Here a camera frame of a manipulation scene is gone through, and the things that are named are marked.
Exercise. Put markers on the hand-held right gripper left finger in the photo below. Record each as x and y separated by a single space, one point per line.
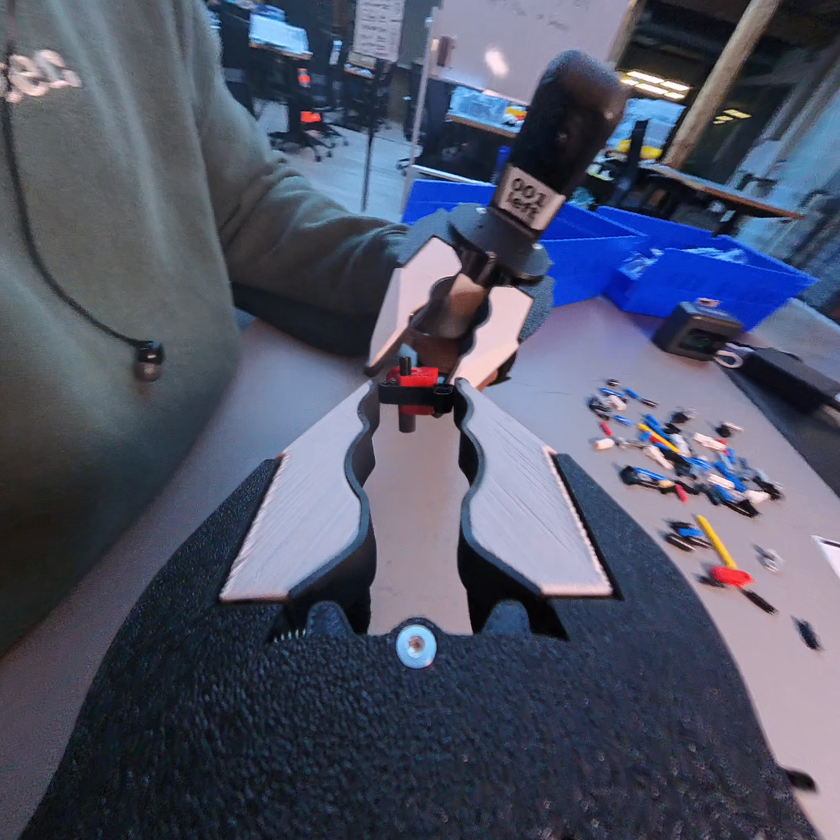
298 525

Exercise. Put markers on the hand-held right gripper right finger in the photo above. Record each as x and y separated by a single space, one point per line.
535 525

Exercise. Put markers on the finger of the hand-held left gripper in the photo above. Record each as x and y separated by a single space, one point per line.
413 289
505 328

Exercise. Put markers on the person's left hand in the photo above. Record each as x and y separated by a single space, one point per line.
453 308

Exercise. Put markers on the whiteboard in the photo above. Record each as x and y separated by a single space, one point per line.
544 39

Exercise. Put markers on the blue plastic bin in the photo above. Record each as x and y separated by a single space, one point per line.
722 282
590 256

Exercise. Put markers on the black toy connector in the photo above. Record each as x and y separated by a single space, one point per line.
679 542

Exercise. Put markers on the blue toy pin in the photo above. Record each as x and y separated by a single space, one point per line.
688 528

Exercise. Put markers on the pile of small toy pieces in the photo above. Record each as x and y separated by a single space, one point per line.
689 453

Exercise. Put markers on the wooden background table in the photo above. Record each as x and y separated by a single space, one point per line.
722 190

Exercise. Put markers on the yellow toy axle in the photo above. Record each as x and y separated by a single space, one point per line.
716 541

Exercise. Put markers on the black device with green display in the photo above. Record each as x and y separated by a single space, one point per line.
695 331

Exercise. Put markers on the office chair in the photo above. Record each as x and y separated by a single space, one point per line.
308 124

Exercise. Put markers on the red toy liftarm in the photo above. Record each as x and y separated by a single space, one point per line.
732 576

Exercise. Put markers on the grey toy bush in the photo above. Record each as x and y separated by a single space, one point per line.
769 558

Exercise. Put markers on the black power adapter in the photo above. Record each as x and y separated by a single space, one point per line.
787 377

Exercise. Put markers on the short black toy piece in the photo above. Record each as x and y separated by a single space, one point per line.
806 633

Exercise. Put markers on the white printed sheet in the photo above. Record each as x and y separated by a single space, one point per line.
830 551

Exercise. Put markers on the pale wooden post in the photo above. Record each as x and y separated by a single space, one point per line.
722 79

